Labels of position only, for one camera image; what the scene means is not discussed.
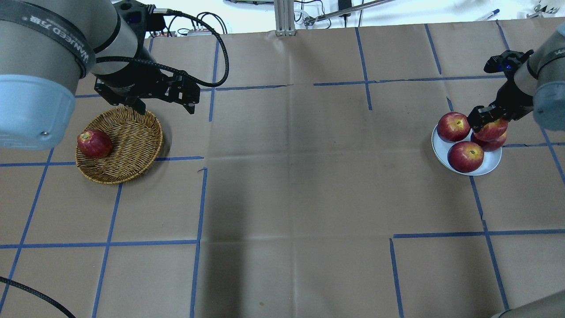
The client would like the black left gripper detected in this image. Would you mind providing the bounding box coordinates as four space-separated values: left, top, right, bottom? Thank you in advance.
94 44 200 116

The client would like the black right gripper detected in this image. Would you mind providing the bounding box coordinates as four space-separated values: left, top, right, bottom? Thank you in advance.
467 50 534 133

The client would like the yellow red apple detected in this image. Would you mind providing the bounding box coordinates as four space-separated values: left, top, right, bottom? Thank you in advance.
473 118 509 141

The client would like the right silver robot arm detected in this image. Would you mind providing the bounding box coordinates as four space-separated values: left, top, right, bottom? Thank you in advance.
467 23 565 132

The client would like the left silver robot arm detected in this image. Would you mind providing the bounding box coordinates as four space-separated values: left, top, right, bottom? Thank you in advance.
0 0 200 151

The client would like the woven wicker basket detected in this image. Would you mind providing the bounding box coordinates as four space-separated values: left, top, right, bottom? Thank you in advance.
75 106 164 185

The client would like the red apple on plate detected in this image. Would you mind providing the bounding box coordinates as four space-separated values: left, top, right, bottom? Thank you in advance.
470 132 507 152
447 141 485 173
437 111 471 143

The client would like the dark red apple in basket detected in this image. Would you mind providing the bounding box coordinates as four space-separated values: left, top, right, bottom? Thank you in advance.
77 129 113 159

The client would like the light blue plate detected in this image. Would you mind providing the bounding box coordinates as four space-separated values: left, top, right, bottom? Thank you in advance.
430 125 502 176

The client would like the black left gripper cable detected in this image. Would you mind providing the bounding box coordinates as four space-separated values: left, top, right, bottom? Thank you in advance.
96 9 230 87

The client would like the aluminium frame post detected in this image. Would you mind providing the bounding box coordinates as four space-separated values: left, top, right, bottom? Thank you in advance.
274 0 296 37

